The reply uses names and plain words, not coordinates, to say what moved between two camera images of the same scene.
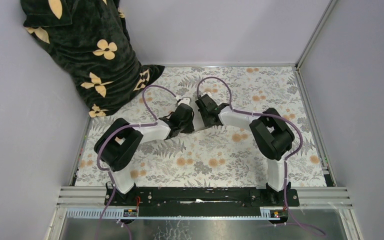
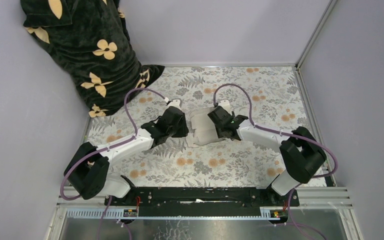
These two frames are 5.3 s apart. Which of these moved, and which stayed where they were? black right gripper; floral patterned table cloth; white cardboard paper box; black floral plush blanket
Moved: white cardboard paper box; black right gripper
Stayed: floral patterned table cloth; black floral plush blanket
